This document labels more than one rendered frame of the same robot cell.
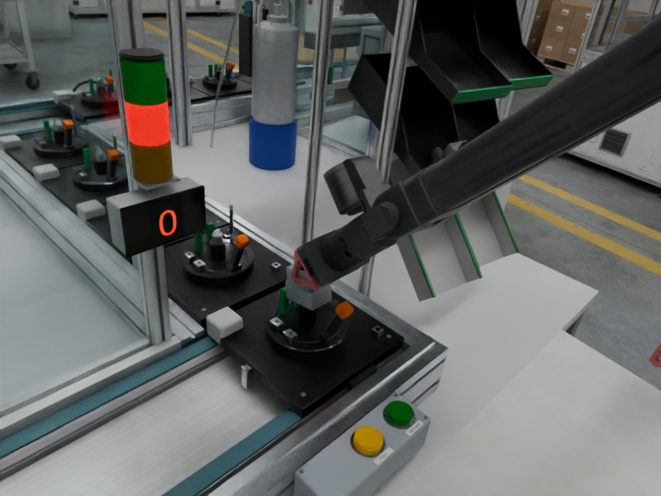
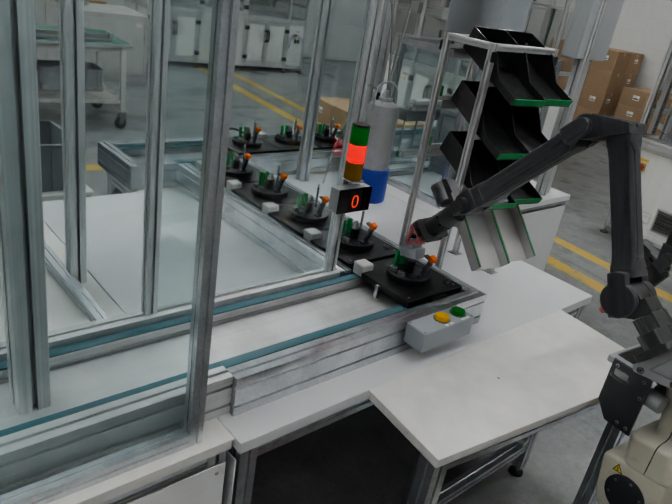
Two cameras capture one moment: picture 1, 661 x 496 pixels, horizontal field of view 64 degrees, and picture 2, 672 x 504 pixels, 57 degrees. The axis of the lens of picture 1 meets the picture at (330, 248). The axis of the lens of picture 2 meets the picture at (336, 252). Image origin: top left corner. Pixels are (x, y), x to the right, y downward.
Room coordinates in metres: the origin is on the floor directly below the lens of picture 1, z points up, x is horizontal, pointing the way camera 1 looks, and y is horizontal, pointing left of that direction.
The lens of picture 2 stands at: (-1.03, 0.13, 1.77)
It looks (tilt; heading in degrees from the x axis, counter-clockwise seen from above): 24 degrees down; 4
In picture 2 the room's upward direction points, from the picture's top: 10 degrees clockwise
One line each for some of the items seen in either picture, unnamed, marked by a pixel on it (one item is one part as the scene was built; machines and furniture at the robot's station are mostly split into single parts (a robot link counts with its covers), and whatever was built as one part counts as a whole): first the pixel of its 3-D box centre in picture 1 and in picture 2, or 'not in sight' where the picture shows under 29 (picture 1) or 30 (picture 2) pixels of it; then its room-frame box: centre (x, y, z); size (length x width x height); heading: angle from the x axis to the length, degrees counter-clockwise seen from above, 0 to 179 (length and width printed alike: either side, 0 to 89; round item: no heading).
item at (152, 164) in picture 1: (151, 157); (353, 170); (0.62, 0.24, 1.28); 0.05 x 0.05 x 0.05
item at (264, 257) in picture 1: (217, 246); (354, 231); (0.86, 0.22, 1.01); 0.24 x 0.24 x 0.13; 49
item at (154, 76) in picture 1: (144, 79); (359, 135); (0.62, 0.24, 1.38); 0.05 x 0.05 x 0.05
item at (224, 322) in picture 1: (224, 326); (362, 268); (0.68, 0.16, 0.97); 0.05 x 0.05 x 0.04; 49
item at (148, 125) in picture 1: (148, 120); (356, 152); (0.62, 0.24, 1.33); 0.05 x 0.05 x 0.05
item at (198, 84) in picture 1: (219, 74); not in sight; (2.15, 0.52, 1.01); 0.24 x 0.24 x 0.13; 49
